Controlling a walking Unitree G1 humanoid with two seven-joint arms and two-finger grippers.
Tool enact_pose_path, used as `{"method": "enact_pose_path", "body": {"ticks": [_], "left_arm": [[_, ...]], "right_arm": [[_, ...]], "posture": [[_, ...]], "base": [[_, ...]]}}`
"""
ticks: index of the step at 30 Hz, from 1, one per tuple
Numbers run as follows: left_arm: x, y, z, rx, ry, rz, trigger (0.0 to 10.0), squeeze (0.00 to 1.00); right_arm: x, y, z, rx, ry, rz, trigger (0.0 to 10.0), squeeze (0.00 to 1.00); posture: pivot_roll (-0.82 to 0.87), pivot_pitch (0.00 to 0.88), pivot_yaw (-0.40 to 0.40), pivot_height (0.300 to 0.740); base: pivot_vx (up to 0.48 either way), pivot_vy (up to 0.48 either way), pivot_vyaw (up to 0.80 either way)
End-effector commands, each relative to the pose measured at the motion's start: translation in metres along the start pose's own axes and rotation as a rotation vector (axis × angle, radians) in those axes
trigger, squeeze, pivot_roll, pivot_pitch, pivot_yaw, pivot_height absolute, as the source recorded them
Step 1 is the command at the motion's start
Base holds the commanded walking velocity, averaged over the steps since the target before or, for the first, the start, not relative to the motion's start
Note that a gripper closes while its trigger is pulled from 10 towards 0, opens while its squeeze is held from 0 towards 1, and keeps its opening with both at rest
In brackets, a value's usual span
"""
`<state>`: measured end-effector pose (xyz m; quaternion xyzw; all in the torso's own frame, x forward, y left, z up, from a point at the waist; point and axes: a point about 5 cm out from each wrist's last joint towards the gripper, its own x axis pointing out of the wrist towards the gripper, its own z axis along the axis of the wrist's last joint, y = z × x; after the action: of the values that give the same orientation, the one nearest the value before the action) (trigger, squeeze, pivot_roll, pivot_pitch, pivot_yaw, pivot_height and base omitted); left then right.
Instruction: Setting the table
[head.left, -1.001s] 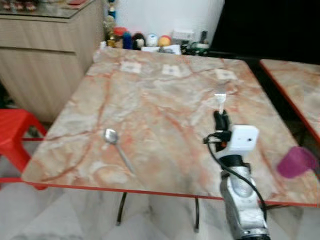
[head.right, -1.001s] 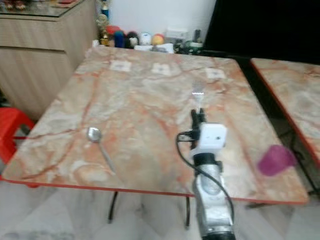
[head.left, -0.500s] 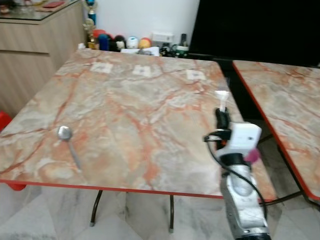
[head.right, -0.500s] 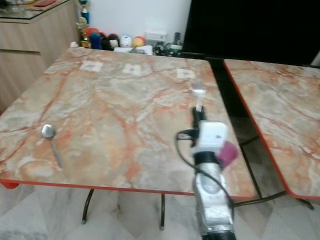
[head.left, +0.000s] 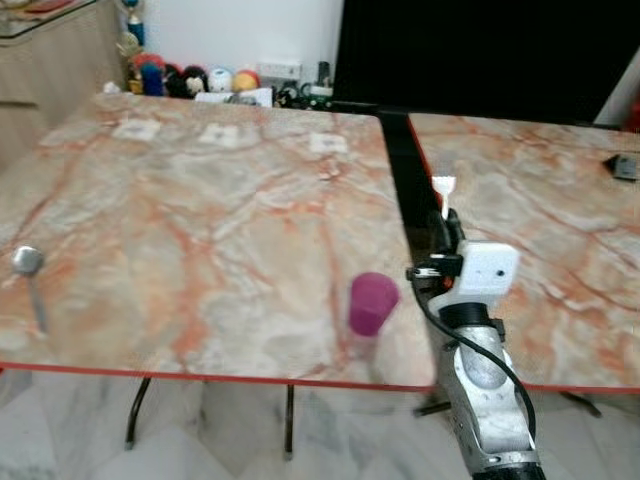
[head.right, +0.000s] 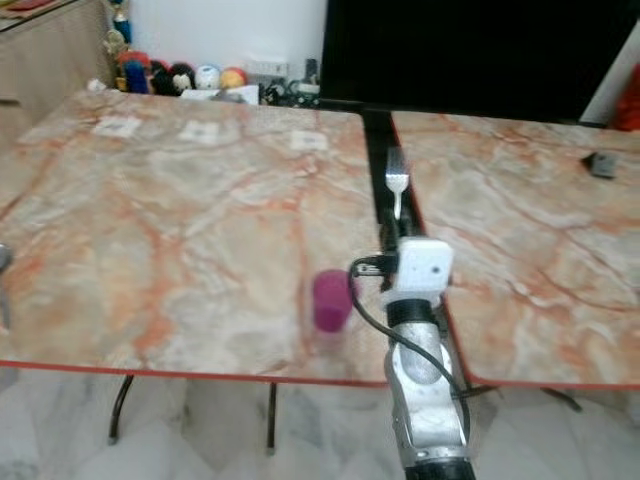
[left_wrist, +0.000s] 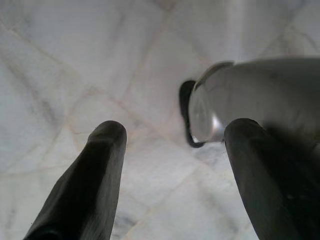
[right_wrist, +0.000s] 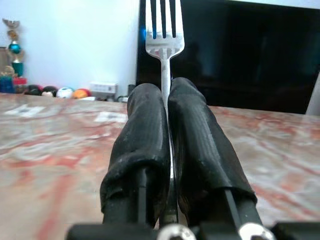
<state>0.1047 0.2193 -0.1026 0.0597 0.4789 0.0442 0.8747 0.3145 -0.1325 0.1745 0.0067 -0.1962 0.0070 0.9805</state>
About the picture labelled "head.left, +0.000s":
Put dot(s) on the white paper label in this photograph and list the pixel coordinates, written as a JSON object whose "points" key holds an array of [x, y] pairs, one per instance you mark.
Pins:
{"points": [[220, 136], [137, 130], [329, 143]]}

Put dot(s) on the small black box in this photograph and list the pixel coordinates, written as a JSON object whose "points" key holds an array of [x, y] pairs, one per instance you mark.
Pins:
{"points": [[623, 168]]}

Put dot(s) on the purple plastic cup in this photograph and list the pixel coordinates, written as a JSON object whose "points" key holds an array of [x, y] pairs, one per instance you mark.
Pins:
{"points": [[372, 302]]}

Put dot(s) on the orange round toy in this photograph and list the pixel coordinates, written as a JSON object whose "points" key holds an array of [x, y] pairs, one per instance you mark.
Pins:
{"points": [[246, 81]]}

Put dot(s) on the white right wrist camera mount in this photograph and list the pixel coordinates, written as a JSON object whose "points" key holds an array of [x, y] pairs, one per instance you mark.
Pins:
{"points": [[488, 270]]}

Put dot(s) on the golden trophy figure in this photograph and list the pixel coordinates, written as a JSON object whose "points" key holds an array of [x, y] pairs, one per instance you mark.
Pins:
{"points": [[131, 25]]}

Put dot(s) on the blue and red toy figure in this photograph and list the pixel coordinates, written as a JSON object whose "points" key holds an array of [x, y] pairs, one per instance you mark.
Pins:
{"points": [[149, 75]]}

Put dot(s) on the large black screen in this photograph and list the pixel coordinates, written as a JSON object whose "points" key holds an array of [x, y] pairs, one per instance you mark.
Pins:
{"points": [[480, 55]]}

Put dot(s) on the wooden cabinet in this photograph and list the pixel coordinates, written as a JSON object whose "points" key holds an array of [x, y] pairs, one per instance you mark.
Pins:
{"points": [[50, 90]]}

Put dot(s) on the white wall socket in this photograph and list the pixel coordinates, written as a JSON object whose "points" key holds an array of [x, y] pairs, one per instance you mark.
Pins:
{"points": [[279, 70]]}

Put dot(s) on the black mouse plush toy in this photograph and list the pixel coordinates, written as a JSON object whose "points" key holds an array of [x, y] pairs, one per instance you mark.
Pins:
{"points": [[187, 82]]}

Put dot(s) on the silver metal spoon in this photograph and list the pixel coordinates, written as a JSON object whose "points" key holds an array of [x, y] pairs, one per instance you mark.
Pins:
{"points": [[27, 261]]}

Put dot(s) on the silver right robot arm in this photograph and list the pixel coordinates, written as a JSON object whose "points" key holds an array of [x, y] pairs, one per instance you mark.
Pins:
{"points": [[485, 385]]}

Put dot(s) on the black metal table leg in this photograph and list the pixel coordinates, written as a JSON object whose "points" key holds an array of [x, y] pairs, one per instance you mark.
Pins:
{"points": [[432, 406], [289, 420], [134, 415], [582, 404]]}

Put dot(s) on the white round toy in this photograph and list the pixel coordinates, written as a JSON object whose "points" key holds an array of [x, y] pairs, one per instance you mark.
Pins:
{"points": [[220, 80]]}

